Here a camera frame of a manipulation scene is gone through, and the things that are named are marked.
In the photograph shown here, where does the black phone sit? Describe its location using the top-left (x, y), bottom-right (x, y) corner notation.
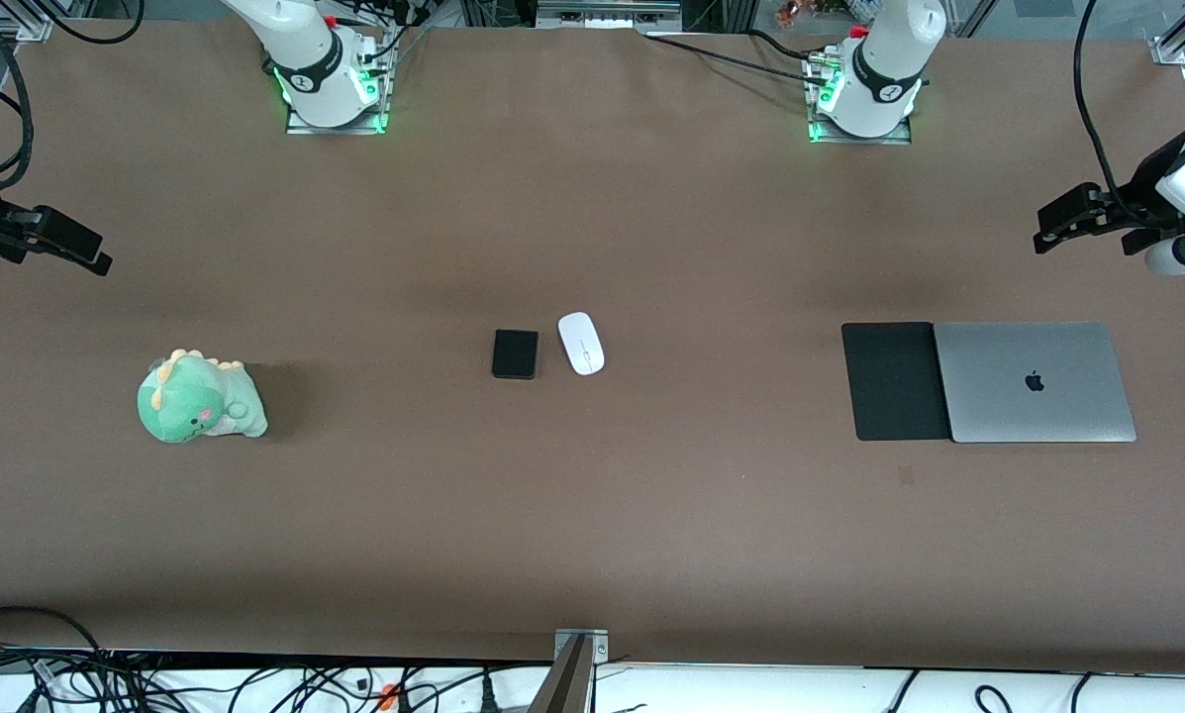
top-left (491, 329), bottom-right (541, 381)

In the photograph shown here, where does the white computer mouse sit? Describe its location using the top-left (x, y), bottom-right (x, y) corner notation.
top-left (557, 312), bottom-right (606, 377)

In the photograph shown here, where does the black mouse pad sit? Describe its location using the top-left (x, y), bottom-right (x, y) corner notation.
top-left (840, 321), bottom-right (952, 443)

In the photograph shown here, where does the silver laptop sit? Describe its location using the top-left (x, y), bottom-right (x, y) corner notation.
top-left (933, 320), bottom-right (1138, 445)

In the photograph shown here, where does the green dinosaur plush toy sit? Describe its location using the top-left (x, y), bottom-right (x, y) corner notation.
top-left (137, 348), bottom-right (269, 445)

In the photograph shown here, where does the grey metal box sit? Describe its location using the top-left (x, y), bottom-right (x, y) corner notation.
top-left (536, 0), bottom-right (684, 31)

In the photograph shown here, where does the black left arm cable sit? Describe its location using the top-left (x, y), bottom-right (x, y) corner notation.
top-left (1074, 0), bottom-right (1152, 227)

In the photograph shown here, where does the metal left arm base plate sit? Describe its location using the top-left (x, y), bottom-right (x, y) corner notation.
top-left (805, 45), bottom-right (915, 146)

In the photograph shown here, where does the thin black base cable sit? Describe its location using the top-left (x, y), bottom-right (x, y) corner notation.
top-left (745, 28), bottom-right (823, 62)

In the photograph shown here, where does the long black floor cable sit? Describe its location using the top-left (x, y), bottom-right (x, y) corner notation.
top-left (0, 606), bottom-right (110, 660)

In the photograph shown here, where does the thick black base cable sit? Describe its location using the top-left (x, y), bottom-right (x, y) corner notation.
top-left (640, 33), bottom-right (836, 88)

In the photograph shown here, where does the metal corner bracket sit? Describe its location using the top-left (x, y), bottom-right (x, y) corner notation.
top-left (553, 629), bottom-right (611, 667)

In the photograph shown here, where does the dark aluminium post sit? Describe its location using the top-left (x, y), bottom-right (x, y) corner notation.
top-left (528, 636), bottom-right (593, 713)

